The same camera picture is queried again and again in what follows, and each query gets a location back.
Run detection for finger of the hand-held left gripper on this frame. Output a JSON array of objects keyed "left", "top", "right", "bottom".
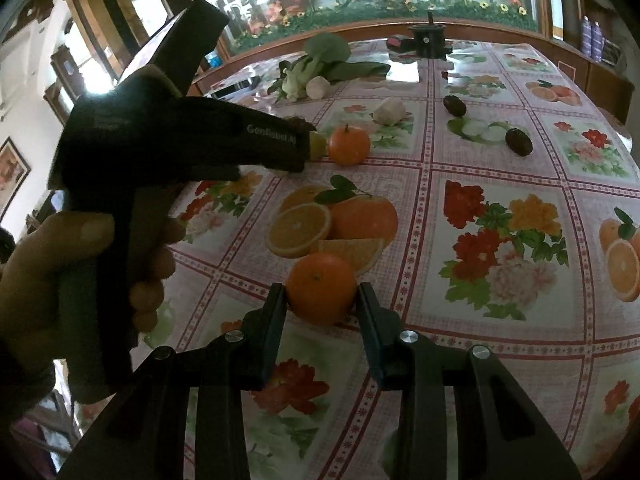
[{"left": 298, "top": 119, "right": 317, "bottom": 172}]

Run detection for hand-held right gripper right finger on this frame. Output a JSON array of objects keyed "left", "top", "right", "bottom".
[{"left": 354, "top": 281, "right": 583, "bottom": 480}]

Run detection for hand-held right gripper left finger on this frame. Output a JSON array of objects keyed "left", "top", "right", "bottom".
[{"left": 57, "top": 282, "right": 289, "bottom": 480}]

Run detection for orange mandarin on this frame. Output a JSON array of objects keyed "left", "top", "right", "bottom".
[
  {"left": 285, "top": 252, "right": 358, "bottom": 327},
  {"left": 327, "top": 125, "right": 372, "bottom": 167}
]

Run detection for person's left forearm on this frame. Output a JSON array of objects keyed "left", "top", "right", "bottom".
[{"left": 0, "top": 340, "right": 57, "bottom": 428}]

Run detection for person's left hand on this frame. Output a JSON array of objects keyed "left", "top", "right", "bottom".
[{"left": 0, "top": 210, "right": 187, "bottom": 377}]

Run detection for garlic bulb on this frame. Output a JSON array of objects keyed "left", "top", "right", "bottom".
[
  {"left": 372, "top": 97, "right": 408, "bottom": 123},
  {"left": 305, "top": 76, "right": 331, "bottom": 100}
]

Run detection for black flat tray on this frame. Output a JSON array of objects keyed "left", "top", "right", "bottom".
[{"left": 207, "top": 75, "right": 263, "bottom": 101}]

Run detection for green bok choy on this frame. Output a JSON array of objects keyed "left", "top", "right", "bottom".
[{"left": 267, "top": 34, "right": 392, "bottom": 101}]

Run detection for black clamp device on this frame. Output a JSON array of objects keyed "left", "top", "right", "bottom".
[{"left": 407, "top": 12, "right": 448, "bottom": 58}]

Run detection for framed wall picture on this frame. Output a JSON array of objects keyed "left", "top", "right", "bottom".
[{"left": 0, "top": 136, "right": 32, "bottom": 221}]

